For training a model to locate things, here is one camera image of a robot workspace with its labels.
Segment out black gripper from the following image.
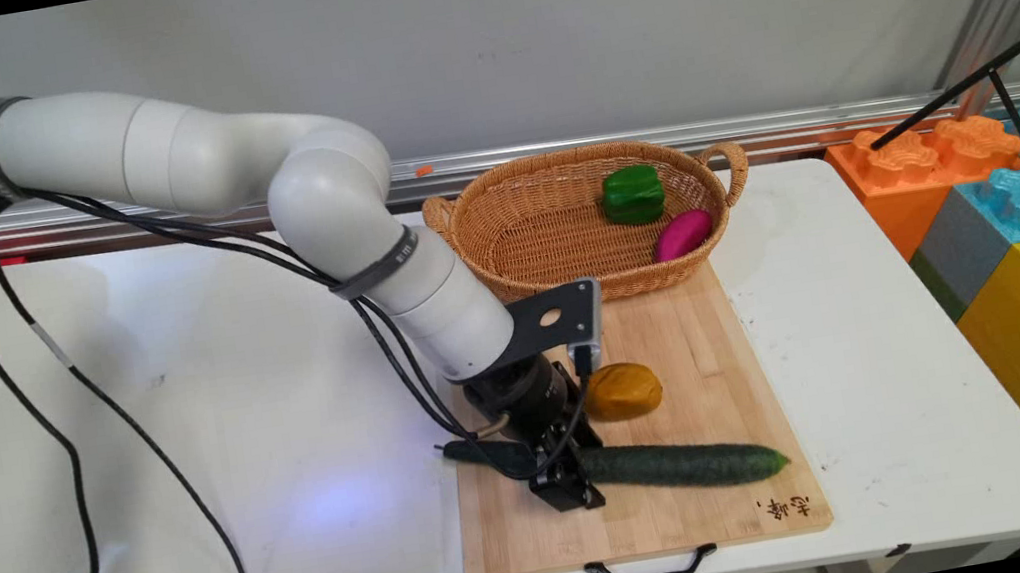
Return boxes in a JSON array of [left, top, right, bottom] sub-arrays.
[[459, 345, 615, 527]]

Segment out dark green cucumber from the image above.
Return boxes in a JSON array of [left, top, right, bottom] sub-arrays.
[[439, 392, 793, 529]]

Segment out orange-brown potato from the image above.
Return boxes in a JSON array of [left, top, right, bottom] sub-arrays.
[[580, 356, 668, 426]]

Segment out woven wicker basket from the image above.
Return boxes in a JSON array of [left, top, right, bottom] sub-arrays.
[[418, 122, 768, 328]]

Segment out magenta toy eggplant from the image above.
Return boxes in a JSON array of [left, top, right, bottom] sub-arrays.
[[648, 207, 720, 265]]

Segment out green bell pepper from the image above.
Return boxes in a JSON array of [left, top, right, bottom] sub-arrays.
[[596, 161, 671, 231]]

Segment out orange giant building block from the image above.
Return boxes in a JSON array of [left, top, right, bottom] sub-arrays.
[[823, 107, 1020, 270]]

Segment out grey giant building block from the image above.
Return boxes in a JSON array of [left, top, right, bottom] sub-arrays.
[[899, 181, 1020, 327]]

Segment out black tripod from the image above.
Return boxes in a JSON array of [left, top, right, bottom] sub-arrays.
[[854, 8, 1020, 204]]

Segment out wooden cutting board, black handle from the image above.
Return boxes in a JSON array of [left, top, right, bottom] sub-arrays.
[[423, 249, 839, 573]]

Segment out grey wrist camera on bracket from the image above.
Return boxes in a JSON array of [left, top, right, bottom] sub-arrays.
[[496, 276, 614, 390]]

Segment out black cable to gripper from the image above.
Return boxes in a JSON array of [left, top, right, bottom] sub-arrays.
[[10, 109, 598, 546]]

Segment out grey strap with print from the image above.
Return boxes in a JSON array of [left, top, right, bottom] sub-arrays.
[[323, 225, 427, 304]]

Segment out aluminium rail along wall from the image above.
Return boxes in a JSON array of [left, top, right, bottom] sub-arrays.
[[0, 57, 1020, 275]]

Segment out black hanging cable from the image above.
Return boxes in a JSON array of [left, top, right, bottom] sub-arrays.
[[0, 190, 101, 573]]

